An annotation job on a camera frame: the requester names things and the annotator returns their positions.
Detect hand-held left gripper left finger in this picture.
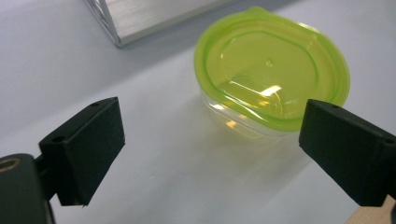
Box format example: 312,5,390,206
38,96,126,207

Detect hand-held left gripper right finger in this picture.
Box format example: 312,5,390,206
298,98,396,207

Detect white wire basket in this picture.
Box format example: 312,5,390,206
83,0,244,49

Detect round green-lidded plastic container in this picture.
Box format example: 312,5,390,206
193,6,351,139

